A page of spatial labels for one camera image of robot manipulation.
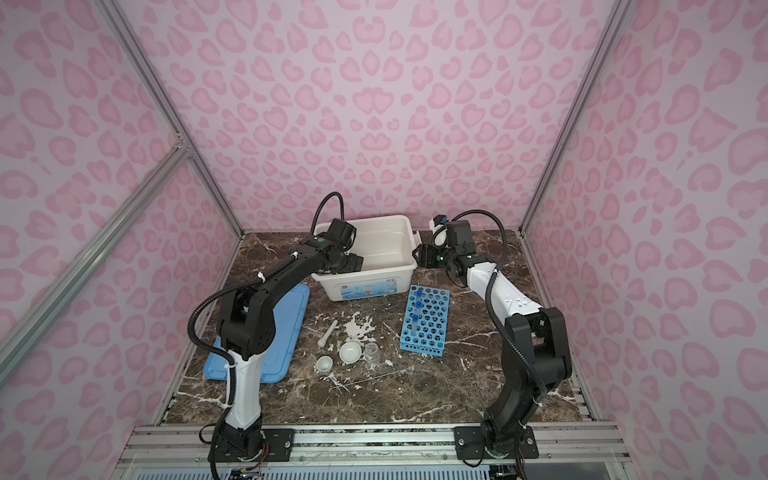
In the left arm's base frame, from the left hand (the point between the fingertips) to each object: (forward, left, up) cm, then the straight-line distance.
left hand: (349, 260), depth 97 cm
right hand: (-3, -23, +8) cm, 25 cm away
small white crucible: (-30, +6, -9) cm, 32 cm away
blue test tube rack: (-20, -24, -5) cm, 31 cm away
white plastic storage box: (+13, -13, -10) cm, 21 cm away
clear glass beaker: (-29, -8, -5) cm, 31 cm away
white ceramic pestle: (-24, +8, -9) cm, 27 cm away
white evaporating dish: (-27, -1, -10) cm, 29 cm away
